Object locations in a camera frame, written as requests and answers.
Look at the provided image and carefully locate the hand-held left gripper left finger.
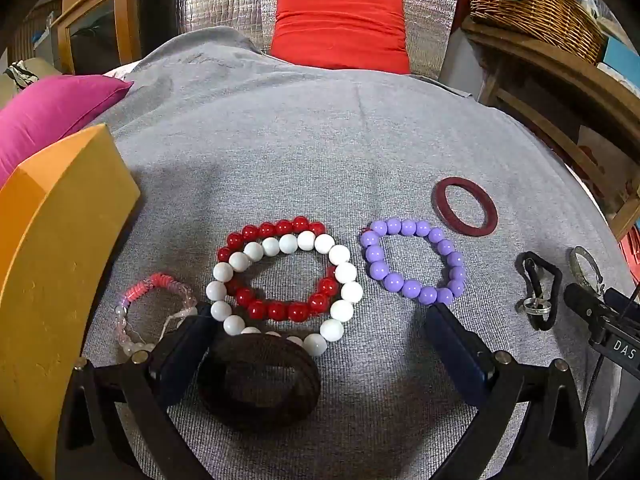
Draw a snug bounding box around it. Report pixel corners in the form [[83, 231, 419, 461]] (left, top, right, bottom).
[[55, 304, 221, 480]]

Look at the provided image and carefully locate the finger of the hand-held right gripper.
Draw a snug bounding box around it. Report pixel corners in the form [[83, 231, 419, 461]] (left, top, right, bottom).
[[564, 283, 612, 322]]

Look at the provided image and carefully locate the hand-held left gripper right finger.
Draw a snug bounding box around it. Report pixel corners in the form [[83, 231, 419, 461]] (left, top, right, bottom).
[[425, 304, 592, 480]]

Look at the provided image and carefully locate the black hair tie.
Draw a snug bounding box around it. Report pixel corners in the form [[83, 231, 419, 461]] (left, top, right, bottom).
[[515, 252, 563, 332]]

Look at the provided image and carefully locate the silver cuff bracelet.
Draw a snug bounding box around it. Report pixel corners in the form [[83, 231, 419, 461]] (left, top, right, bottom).
[[570, 245, 606, 293]]

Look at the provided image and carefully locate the silver ring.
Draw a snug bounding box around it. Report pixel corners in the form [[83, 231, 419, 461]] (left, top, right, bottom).
[[517, 297, 551, 318]]

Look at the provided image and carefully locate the dark brown hair scrunchie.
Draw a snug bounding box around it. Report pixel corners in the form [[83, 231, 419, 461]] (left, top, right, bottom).
[[197, 334, 322, 432]]

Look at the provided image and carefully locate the pink clear bead bracelet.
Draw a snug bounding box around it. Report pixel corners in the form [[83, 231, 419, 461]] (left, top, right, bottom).
[[114, 272, 198, 358]]

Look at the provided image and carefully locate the purple bead bracelet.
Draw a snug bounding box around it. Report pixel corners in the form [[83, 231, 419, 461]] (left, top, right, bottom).
[[360, 217, 467, 307]]

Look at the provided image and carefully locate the white bead bracelet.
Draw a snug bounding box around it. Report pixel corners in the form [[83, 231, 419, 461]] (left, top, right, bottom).
[[205, 232, 364, 358]]

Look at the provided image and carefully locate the dark red bangle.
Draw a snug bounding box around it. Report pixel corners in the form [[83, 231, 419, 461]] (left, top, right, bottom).
[[431, 177, 499, 237]]

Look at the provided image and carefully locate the orange box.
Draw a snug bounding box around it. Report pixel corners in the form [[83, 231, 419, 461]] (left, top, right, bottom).
[[0, 124, 142, 480]]

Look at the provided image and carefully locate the red bead bracelet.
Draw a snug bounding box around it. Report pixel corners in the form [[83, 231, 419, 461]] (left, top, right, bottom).
[[217, 216, 341, 322]]

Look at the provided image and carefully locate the floral printed cloth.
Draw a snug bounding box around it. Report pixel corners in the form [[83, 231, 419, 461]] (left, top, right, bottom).
[[575, 125, 640, 211]]

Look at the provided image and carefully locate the wooden shelf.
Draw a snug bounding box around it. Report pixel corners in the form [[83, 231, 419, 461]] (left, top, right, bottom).
[[460, 15, 640, 241]]

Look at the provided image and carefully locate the grey blanket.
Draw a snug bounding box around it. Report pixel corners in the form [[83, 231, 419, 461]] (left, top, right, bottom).
[[80, 27, 631, 480]]

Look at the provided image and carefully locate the teal box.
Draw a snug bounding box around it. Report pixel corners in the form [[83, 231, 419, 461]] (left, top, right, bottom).
[[597, 35, 640, 86]]

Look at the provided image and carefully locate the magenta pillow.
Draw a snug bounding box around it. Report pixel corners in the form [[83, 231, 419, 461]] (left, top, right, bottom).
[[0, 75, 135, 186]]

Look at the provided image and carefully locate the wicker basket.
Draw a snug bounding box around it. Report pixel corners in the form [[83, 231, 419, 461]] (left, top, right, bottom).
[[465, 0, 608, 63]]

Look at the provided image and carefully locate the beige sofa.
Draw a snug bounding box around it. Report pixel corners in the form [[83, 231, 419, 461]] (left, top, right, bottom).
[[0, 57, 67, 108]]

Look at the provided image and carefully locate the striped cloth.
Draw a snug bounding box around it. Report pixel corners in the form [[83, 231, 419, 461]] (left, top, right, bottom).
[[5, 60, 38, 91]]

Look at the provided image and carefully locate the red pillow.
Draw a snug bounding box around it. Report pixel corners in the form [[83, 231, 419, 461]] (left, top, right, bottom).
[[270, 0, 412, 75]]

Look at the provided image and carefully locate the brown woven blind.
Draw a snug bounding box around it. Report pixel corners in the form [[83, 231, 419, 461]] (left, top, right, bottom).
[[11, 2, 61, 63]]

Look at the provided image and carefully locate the wooden cabinet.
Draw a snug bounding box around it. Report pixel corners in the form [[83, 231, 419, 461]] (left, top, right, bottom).
[[50, 0, 186, 76]]

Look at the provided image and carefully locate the silver foil mat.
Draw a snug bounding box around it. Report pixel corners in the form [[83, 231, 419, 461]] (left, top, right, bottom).
[[175, 0, 463, 83]]

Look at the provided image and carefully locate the thin black cable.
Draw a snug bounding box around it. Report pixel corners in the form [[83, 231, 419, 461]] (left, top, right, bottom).
[[580, 350, 603, 413]]

